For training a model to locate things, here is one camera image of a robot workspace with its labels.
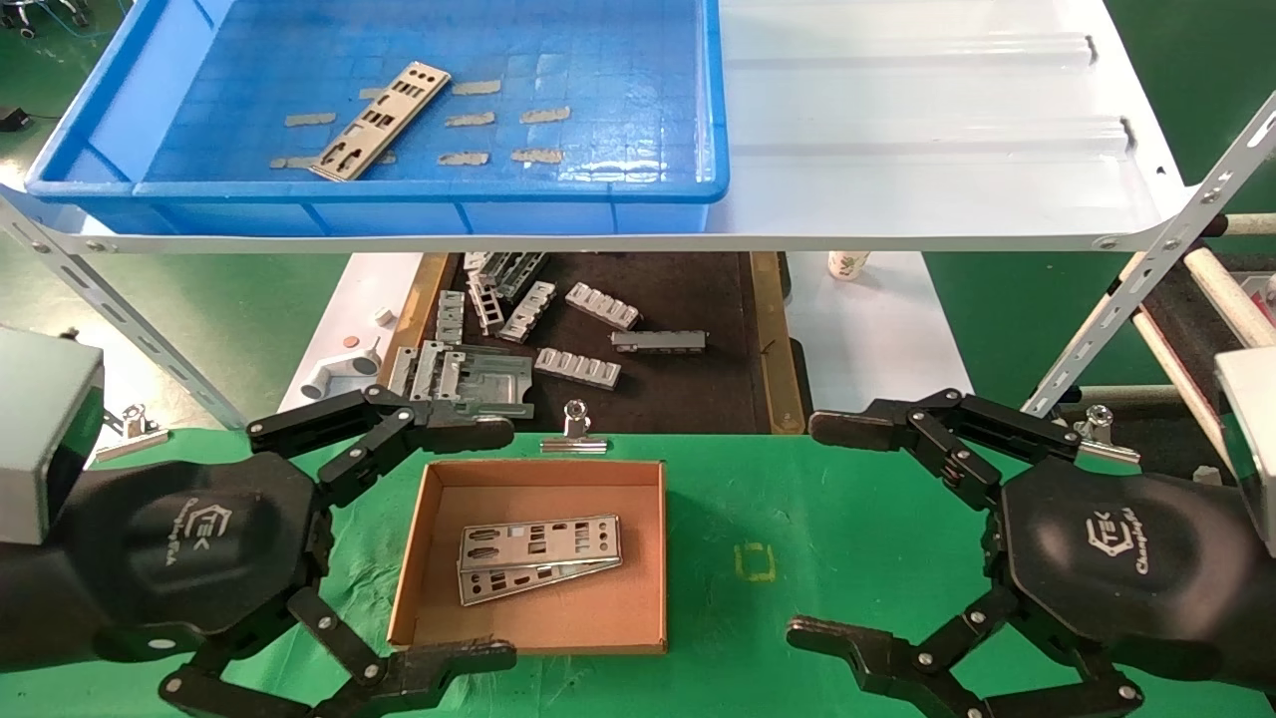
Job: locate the silver binder clip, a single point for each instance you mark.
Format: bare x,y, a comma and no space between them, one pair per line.
1102,429
140,439
575,439

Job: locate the grey narrow metal plate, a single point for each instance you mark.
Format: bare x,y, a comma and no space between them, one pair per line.
431,364
401,369

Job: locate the white PVC pipe elbow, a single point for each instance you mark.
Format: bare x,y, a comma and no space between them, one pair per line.
344,371

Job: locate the light grey slotted bracket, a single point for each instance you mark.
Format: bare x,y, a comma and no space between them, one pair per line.
578,369
451,319
603,306
528,311

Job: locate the light grey ladder bracket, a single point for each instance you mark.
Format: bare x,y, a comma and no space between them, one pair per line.
485,304

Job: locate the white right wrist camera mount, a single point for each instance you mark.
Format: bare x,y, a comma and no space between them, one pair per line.
1251,429

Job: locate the large flat grey plate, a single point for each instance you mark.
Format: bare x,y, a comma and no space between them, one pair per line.
493,384

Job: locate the grey tape strip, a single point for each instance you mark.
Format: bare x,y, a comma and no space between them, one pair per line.
294,162
536,155
464,158
545,114
309,119
369,93
469,119
477,87

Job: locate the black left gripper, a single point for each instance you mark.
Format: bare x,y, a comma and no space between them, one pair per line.
179,548

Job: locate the black chair wheel base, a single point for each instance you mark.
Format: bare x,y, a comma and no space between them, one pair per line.
45,15

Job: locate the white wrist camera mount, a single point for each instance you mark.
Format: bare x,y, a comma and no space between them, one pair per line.
50,429
1251,429

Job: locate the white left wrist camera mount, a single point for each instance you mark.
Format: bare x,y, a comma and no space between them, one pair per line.
50,429

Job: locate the brown cardboard box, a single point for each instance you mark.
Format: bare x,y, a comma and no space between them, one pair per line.
598,623

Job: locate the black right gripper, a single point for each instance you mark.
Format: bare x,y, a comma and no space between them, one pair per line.
1126,568

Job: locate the blue plastic bin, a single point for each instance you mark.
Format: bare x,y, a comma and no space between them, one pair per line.
598,60

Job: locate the white paper cup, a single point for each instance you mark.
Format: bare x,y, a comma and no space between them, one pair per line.
847,265

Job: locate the dark grey slotted bracket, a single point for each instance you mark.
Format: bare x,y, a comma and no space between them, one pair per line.
480,264
526,271

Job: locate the silver perforated metal plate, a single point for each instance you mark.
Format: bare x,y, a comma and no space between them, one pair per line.
427,74
588,571
558,550

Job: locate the dark grey long bracket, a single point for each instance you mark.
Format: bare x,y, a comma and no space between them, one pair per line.
658,342

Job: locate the black tray with wooden frame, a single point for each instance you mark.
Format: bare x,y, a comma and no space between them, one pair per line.
698,399

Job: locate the small black adapter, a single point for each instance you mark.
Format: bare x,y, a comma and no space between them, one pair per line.
14,119

